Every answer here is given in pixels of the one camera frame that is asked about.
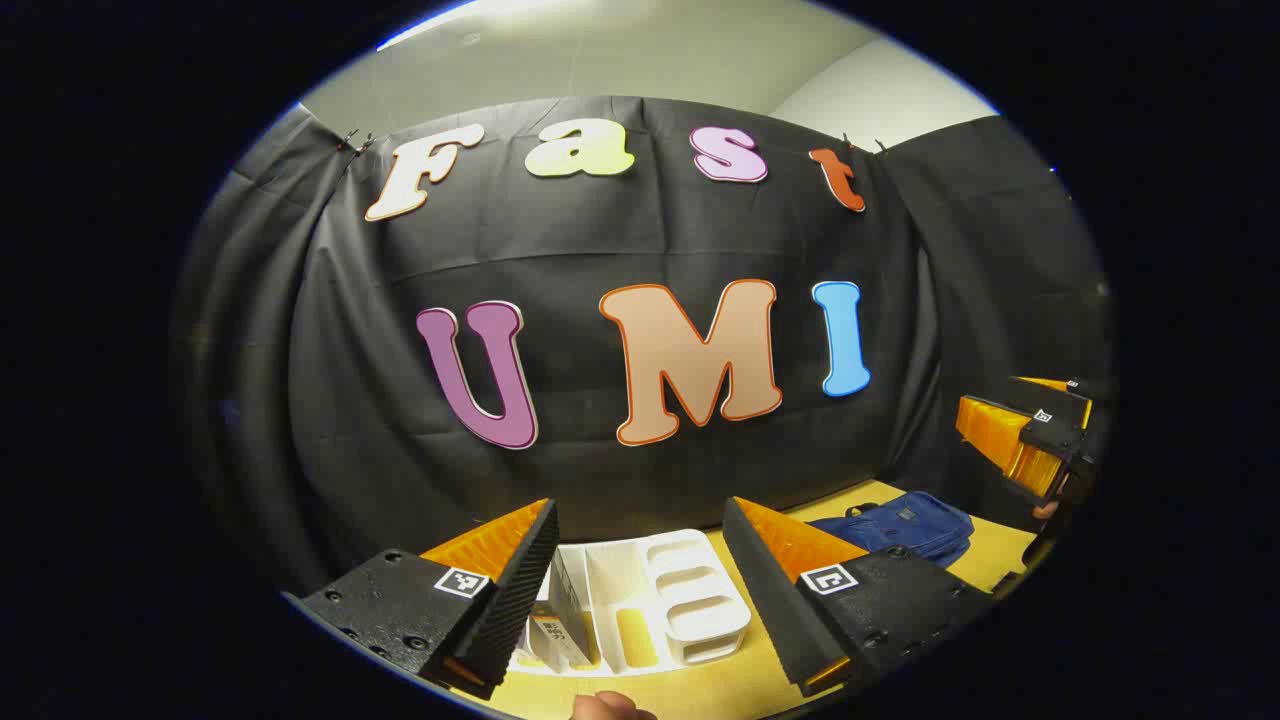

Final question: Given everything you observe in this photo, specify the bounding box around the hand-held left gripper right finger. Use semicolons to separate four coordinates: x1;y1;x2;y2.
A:
722;496;993;699

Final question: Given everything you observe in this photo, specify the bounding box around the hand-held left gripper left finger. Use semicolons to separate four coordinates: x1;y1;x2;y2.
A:
298;498;561;701

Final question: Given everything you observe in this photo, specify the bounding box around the pink book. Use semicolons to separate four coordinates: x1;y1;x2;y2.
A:
527;610;573;673

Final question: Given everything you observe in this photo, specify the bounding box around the white plastic bookshelf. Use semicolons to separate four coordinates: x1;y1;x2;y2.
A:
510;528;753;676

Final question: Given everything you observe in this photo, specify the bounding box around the blue schoolbag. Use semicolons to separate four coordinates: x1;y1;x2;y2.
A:
808;490;976;569

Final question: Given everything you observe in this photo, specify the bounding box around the black backdrop cloth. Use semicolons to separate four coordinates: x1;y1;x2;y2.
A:
172;95;1113;601

